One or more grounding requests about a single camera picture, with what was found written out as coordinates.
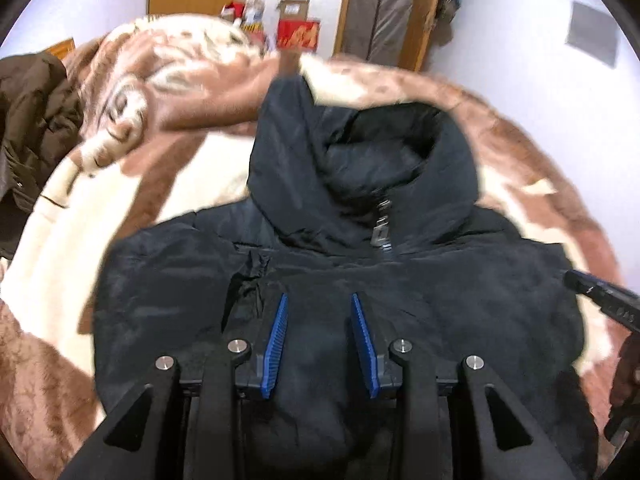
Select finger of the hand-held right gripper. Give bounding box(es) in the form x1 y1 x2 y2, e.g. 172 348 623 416
564 269 640 333

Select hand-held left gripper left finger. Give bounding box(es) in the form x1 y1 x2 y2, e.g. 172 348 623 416
57 292 291 480

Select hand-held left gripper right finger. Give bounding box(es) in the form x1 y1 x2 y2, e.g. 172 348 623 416
350 292 581 480

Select black hooded puffer jacket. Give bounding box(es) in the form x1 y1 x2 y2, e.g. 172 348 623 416
92 77 601 480

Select brown and cream plush blanket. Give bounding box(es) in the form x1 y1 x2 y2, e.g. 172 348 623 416
0 15 628 466

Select red gift box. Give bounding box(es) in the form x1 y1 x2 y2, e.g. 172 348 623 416
276 19 321 53

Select brown puffer jacket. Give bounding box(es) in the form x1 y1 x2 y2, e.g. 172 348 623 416
0 52 85 261

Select wooden framed door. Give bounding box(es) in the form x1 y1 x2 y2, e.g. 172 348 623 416
332 0 448 73

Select open cardboard box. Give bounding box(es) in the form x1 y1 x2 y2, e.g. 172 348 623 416
276 0 312 23

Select red and white packet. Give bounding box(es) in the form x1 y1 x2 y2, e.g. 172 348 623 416
220 1 247 25

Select grey wall panel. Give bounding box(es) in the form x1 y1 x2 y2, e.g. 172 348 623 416
565 1 623 68

